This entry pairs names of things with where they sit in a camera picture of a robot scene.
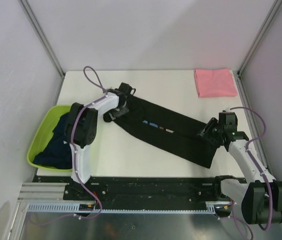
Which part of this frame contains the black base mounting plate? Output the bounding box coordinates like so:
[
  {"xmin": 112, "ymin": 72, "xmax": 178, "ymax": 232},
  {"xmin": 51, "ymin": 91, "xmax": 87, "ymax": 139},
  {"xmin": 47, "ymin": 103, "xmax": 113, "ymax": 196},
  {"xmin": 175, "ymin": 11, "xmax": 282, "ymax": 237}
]
[{"xmin": 63, "ymin": 176, "xmax": 234, "ymax": 210}]

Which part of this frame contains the green plastic bin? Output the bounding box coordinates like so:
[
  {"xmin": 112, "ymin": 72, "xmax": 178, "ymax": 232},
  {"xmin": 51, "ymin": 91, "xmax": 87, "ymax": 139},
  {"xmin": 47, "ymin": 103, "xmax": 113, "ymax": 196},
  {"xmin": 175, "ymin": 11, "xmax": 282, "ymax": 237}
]
[{"xmin": 26, "ymin": 105, "xmax": 72, "ymax": 173}]

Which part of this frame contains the folded pink t shirt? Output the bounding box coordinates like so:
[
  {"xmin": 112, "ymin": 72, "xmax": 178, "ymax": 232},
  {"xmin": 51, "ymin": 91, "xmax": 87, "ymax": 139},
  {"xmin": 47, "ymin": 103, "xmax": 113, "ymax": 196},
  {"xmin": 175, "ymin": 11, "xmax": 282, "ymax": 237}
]
[{"xmin": 194, "ymin": 68, "xmax": 238, "ymax": 98}]

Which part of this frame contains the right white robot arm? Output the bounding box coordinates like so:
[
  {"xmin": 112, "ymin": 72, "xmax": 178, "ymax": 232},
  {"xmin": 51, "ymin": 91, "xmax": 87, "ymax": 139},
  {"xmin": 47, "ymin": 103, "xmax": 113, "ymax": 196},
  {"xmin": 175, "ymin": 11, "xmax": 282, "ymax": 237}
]
[{"xmin": 198, "ymin": 110, "xmax": 282, "ymax": 228}]

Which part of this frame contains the black printed t shirt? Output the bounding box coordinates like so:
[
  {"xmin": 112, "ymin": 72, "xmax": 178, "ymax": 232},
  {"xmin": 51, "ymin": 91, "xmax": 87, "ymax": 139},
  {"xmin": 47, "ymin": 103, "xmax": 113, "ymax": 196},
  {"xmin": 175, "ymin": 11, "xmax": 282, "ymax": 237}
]
[{"xmin": 103, "ymin": 96, "xmax": 217, "ymax": 169}]

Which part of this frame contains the navy blue t shirt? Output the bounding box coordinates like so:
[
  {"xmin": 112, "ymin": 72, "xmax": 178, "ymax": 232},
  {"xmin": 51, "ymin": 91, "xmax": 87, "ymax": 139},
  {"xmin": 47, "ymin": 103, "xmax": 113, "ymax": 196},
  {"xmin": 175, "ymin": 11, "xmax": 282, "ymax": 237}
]
[{"xmin": 33, "ymin": 112, "xmax": 72, "ymax": 170}]

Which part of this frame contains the grey slotted cable duct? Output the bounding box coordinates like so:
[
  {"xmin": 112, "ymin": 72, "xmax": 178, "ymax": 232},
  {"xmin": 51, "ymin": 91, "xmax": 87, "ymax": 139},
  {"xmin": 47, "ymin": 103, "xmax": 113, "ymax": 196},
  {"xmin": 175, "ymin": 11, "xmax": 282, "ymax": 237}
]
[{"xmin": 25, "ymin": 201, "xmax": 217, "ymax": 214}]

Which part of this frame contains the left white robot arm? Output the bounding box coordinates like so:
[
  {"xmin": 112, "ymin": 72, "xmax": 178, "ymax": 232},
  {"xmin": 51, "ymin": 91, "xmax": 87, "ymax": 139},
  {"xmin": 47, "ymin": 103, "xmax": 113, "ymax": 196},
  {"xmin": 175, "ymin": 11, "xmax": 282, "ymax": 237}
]
[{"xmin": 64, "ymin": 82, "xmax": 136, "ymax": 200}]

